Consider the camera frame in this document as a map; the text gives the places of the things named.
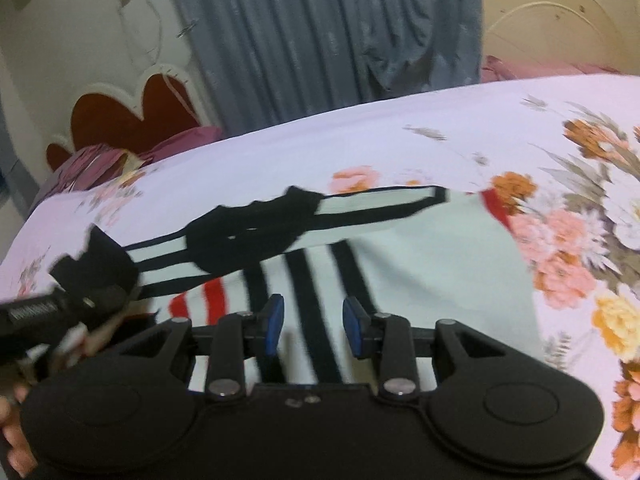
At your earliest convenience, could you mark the person's left hand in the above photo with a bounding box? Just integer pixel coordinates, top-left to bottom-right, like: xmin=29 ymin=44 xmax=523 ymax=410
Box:
xmin=0 ymin=384 xmax=39 ymax=479

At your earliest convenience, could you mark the striped knit sweater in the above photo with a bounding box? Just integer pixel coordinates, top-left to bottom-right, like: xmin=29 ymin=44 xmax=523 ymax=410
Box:
xmin=122 ymin=185 xmax=545 ymax=397

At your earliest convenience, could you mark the red heart-shaped headboard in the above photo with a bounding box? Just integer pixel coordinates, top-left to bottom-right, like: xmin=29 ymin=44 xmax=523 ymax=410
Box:
xmin=45 ymin=62 xmax=221 ymax=171

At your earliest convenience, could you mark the pink pillow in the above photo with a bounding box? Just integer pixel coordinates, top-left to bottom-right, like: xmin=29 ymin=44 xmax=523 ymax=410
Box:
xmin=30 ymin=127 xmax=224 ymax=207

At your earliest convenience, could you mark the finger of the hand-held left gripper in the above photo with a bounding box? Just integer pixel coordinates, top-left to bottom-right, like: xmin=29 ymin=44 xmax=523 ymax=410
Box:
xmin=47 ymin=226 xmax=142 ymax=306

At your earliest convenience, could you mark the floral bedsheet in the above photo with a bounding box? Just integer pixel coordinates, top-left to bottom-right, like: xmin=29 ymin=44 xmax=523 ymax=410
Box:
xmin=0 ymin=74 xmax=640 ymax=480

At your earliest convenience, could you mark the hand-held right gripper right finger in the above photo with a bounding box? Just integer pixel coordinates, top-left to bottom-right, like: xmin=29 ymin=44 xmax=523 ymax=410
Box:
xmin=342 ymin=296 xmax=506 ymax=402

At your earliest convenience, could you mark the pink cloth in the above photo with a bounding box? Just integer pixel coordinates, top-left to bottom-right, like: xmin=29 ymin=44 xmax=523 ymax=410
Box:
xmin=480 ymin=55 xmax=622 ymax=84

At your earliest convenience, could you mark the white wall cable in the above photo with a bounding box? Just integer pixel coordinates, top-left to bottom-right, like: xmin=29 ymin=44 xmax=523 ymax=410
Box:
xmin=114 ymin=0 xmax=197 ymax=113

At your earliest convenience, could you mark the blue grey curtain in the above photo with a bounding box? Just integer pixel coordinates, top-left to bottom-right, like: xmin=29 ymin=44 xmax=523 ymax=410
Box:
xmin=162 ymin=0 xmax=484 ymax=134

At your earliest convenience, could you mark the cream round headboard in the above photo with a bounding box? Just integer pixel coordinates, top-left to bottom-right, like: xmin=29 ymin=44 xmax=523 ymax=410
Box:
xmin=479 ymin=0 xmax=640 ymax=75

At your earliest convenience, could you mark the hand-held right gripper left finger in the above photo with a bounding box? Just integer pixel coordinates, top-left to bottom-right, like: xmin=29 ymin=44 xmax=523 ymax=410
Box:
xmin=119 ymin=294 xmax=286 ymax=402

